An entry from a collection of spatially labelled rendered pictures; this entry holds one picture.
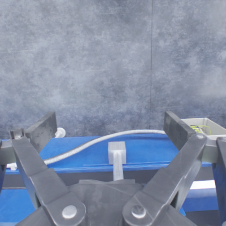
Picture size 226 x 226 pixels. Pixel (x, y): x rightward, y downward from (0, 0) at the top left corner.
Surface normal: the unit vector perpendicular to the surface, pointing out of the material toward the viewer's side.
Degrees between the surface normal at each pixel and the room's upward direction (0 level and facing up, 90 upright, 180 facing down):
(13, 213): 90
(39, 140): 90
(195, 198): 0
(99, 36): 0
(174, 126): 90
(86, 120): 0
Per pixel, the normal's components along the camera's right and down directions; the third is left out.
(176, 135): -1.00, 0.00
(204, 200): 0.00, 0.30
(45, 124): 1.00, 0.00
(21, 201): -0.04, -0.95
